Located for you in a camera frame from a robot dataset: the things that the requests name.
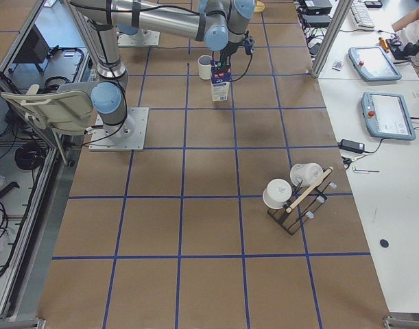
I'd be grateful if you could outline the grey office chair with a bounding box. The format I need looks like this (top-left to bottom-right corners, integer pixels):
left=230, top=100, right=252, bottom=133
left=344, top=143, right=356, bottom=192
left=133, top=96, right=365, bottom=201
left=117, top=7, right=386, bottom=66
left=1, top=82, right=98, bottom=136

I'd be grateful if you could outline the aluminium frame post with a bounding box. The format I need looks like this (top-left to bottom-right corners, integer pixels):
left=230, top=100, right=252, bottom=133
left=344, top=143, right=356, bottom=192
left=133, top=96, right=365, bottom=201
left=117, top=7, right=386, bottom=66
left=311, top=0, right=352, bottom=78

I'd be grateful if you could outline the blue white milk carton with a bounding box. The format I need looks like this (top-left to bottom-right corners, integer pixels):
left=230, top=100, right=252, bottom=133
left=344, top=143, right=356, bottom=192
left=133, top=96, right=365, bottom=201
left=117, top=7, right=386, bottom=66
left=211, top=60, right=232, bottom=101

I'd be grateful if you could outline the white cup on rack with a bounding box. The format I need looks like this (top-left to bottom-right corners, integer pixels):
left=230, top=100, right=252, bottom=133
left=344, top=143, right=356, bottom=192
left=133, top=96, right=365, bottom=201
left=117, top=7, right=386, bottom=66
left=290, top=163, right=323, bottom=187
left=263, top=178, right=292, bottom=210

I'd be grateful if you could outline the black wire cup rack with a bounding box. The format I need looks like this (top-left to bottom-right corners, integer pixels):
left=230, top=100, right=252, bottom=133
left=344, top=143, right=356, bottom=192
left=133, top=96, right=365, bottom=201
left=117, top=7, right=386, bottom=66
left=267, top=167, right=337, bottom=236

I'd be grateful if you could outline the white keyboard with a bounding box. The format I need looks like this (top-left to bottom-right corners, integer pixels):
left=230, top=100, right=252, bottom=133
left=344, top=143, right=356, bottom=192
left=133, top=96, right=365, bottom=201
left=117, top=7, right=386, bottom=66
left=348, top=1, right=375, bottom=31

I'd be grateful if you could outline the near teach pendant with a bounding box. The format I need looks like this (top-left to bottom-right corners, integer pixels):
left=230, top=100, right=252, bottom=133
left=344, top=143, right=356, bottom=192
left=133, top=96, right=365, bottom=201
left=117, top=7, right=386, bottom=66
left=361, top=92, right=416, bottom=141

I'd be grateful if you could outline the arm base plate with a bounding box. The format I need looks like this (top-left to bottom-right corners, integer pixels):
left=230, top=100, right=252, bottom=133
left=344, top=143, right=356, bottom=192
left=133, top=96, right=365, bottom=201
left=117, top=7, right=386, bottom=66
left=88, top=107, right=149, bottom=151
left=118, top=31, right=160, bottom=48

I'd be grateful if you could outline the white ribbed HOME mug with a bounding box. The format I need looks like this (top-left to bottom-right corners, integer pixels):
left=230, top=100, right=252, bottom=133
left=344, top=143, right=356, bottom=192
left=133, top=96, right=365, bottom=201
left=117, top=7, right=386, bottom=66
left=197, top=55, right=212, bottom=80

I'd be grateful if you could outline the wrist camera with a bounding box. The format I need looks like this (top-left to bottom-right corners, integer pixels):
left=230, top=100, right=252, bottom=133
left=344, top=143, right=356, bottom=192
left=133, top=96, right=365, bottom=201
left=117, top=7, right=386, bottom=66
left=241, top=31, right=254, bottom=56

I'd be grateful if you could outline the hex key tool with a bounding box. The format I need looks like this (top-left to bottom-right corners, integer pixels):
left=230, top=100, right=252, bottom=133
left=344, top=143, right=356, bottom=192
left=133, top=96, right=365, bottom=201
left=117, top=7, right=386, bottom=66
left=352, top=166, right=380, bottom=173

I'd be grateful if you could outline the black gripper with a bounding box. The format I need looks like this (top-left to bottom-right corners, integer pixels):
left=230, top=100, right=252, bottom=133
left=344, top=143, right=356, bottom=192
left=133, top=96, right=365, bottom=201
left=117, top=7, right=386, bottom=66
left=220, top=41, right=242, bottom=72

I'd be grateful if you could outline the black power adapter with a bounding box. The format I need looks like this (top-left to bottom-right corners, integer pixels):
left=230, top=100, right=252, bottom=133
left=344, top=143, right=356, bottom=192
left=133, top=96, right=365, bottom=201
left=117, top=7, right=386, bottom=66
left=337, top=139, right=365, bottom=154

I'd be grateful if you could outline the far teach pendant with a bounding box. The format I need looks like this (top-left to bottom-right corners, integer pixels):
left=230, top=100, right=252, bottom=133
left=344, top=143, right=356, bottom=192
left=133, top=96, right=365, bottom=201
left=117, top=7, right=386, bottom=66
left=348, top=46, right=402, bottom=82

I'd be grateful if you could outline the teach pendant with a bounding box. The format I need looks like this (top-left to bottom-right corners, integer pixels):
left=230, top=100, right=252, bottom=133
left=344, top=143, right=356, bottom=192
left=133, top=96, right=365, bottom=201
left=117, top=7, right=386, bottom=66
left=348, top=46, right=402, bottom=82
left=361, top=92, right=416, bottom=141

